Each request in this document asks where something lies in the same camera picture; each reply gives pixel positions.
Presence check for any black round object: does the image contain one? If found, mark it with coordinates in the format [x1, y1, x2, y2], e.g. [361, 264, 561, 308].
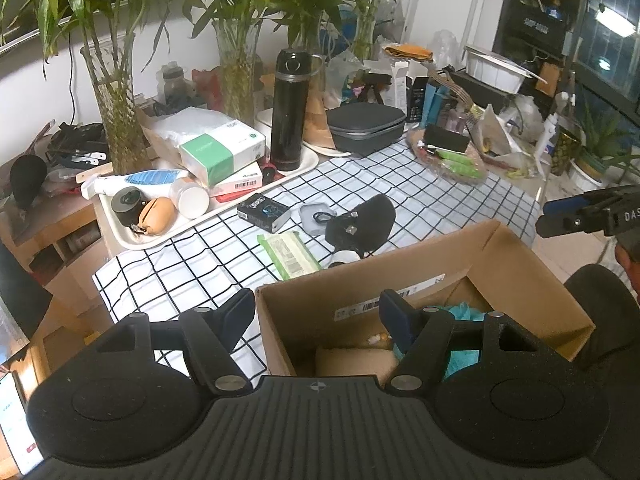
[10, 155, 48, 208]

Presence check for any potted aloe plant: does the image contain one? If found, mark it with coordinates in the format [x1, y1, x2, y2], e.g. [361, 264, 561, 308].
[570, 100, 640, 191]

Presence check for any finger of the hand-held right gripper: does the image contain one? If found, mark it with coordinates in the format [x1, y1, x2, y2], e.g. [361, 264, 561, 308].
[535, 212, 583, 239]
[543, 194, 593, 218]

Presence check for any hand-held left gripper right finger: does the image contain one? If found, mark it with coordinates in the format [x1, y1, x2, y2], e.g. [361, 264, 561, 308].
[378, 289, 544, 396]

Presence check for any black eye mask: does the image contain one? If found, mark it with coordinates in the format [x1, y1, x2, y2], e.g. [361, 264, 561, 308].
[325, 193, 397, 256]

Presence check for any black white checked tablecloth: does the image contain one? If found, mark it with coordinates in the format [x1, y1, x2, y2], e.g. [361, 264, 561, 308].
[92, 137, 546, 391]

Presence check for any brown paper bag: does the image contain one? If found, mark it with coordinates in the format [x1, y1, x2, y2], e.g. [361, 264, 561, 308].
[302, 85, 337, 150]

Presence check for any wooden cabinet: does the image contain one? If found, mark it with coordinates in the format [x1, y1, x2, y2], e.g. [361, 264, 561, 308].
[0, 160, 126, 376]

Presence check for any teal cloth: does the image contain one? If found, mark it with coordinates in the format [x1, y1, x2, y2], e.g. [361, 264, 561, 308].
[392, 302, 488, 378]

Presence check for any blue box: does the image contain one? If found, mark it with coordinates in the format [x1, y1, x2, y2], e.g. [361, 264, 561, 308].
[422, 82, 453, 128]

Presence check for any brown round pouch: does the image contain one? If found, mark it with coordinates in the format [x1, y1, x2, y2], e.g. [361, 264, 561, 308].
[131, 196, 177, 236]

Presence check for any brown cardboard box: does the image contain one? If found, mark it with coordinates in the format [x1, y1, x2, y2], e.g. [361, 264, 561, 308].
[255, 219, 596, 391]

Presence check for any dark object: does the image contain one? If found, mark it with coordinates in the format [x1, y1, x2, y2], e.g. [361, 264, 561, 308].
[0, 245, 53, 341]

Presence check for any tall glass vase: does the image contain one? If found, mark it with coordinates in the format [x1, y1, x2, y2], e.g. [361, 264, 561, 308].
[350, 10, 378, 61]
[211, 12, 261, 126]
[80, 35, 153, 176]

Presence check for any smartphone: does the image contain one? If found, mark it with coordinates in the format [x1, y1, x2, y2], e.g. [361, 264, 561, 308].
[0, 370, 46, 476]

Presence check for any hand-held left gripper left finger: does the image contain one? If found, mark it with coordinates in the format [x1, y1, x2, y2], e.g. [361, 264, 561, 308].
[92, 287, 257, 397]

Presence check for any black strap bundle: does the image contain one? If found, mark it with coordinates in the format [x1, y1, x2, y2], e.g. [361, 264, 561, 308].
[47, 122, 113, 168]

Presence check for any white plastic bowl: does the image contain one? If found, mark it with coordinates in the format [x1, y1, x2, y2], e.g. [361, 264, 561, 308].
[462, 45, 533, 93]

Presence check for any black round case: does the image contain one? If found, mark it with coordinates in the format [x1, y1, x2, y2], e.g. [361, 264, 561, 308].
[111, 186, 149, 228]

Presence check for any green white tissue box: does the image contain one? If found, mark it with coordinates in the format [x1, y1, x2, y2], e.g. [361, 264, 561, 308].
[179, 122, 267, 188]

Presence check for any grey earbud case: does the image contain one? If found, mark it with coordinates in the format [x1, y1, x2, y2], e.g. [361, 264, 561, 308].
[299, 203, 335, 234]

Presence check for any long white tray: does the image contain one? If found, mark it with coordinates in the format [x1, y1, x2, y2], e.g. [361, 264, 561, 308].
[81, 147, 321, 252]

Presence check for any small black box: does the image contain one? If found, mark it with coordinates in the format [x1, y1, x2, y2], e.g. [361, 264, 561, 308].
[236, 192, 292, 233]

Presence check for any white tube blue print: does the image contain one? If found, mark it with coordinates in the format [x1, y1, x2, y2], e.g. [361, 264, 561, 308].
[92, 169, 193, 197]

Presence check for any white carton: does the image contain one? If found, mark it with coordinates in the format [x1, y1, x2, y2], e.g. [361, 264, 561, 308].
[390, 60, 416, 111]

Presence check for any crumpled brown paper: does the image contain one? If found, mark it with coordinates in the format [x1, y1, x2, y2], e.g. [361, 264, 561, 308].
[139, 110, 183, 171]

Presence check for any grey zip case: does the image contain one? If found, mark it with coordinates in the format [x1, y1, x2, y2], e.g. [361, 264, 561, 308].
[326, 104, 407, 156]

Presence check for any white squeeze bottle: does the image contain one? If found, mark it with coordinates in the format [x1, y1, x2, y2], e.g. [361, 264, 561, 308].
[536, 112, 560, 161]

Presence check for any red white flat box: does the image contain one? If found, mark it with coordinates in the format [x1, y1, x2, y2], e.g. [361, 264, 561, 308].
[207, 160, 265, 198]

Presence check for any white plastic bag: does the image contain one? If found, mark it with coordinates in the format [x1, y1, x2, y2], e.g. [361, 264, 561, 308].
[147, 106, 241, 148]

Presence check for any crumpled clear plastic bag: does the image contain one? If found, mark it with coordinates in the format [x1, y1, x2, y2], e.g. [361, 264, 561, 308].
[470, 102, 546, 181]

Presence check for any green wet wipes packet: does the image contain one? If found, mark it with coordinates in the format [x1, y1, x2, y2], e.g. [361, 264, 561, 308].
[257, 230, 322, 282]

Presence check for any orange cloth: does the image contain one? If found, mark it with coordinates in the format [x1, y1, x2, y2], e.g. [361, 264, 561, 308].
[382, 44, 436, 63]

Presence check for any curved metal rail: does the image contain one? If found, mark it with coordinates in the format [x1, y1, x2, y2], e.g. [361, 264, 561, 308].
[0, 27, 43, 58]

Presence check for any black thermos bottle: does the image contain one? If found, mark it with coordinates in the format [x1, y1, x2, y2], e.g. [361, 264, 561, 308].
[270, 49, 325, 172]

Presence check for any black chair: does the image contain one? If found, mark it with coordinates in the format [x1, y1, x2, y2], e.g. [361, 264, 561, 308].
[565, 264, 640, 480]

